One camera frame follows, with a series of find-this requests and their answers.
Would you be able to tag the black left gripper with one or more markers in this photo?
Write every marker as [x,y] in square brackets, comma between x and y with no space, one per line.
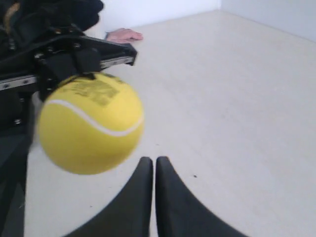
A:
[46,63]

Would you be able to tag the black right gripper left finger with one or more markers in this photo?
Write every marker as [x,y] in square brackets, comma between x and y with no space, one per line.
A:
[129,213]

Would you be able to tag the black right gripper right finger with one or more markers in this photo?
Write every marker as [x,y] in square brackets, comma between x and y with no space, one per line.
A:
[179,213]

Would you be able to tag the yellow foam tennis ball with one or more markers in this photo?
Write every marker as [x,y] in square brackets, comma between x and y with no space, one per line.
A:
[91,124]

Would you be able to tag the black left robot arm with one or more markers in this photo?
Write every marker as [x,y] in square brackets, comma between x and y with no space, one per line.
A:
[27,20]

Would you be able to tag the bare human hand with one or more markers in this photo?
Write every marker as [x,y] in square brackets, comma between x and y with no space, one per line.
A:
[123,35]

